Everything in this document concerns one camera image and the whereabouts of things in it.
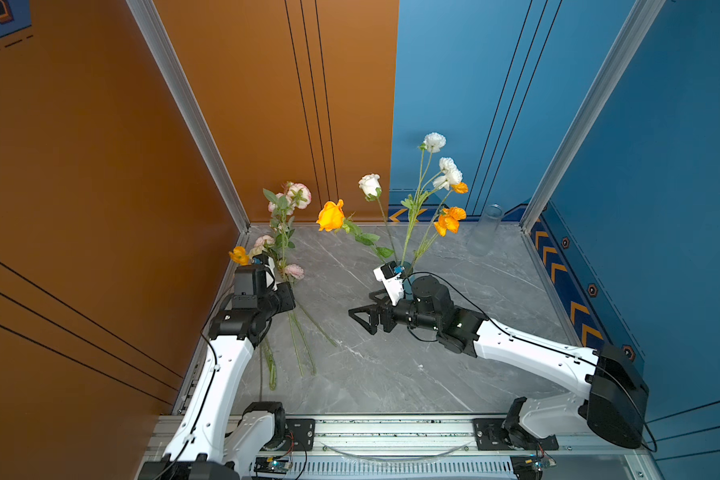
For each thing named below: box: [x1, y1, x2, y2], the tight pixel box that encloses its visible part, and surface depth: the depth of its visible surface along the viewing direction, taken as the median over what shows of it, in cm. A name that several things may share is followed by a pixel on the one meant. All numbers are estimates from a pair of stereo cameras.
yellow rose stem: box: [316, 199, 394, 261], surface depth 67 cm
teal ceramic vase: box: [400, 260, 413, 278], surface depth 82 cm
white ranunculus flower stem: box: [400, 132, 463, 268], surface depth 78 cm
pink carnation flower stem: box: [252, 181, 337, 378], surface depth 91 cm
